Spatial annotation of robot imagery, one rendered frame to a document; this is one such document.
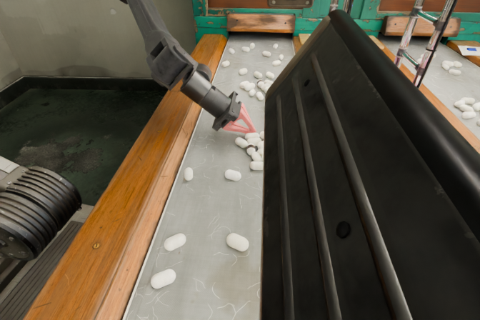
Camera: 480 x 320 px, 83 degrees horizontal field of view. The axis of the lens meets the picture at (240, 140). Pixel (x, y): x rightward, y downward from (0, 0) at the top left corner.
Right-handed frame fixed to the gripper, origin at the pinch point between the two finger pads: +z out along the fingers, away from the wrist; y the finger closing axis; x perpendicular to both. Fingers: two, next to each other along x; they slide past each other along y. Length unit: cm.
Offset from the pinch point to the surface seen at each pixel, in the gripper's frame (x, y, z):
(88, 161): 125, 65, -30
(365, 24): -35, 76, 30
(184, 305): 6.3, -39.6, -3.8
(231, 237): 1.0, -30.0, -1.2
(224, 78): 8.3, 32.6, -7.8
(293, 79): -27, -41, -18
